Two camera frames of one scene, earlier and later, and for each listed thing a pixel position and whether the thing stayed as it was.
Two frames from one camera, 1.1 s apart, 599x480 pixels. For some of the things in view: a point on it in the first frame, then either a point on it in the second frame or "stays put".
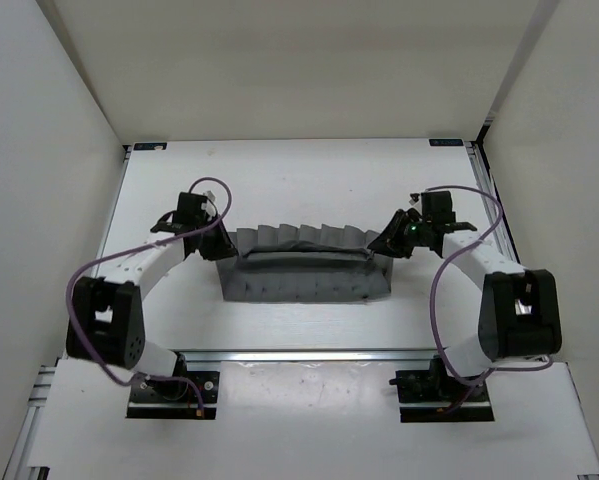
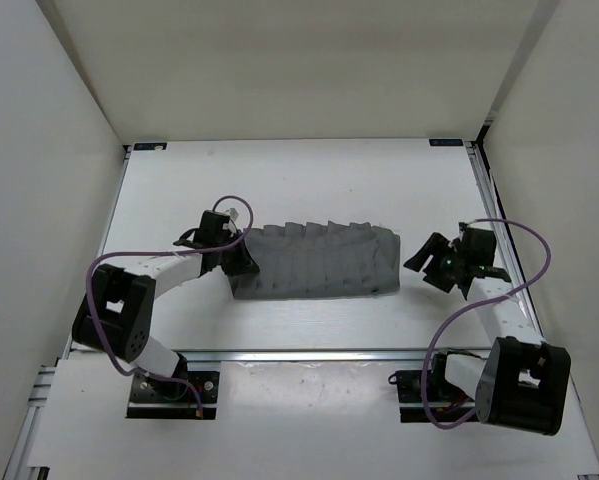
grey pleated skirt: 305,263 stays put
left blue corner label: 151,146 stays put
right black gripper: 389,242 to 436,246
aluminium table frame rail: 507,241 stays put
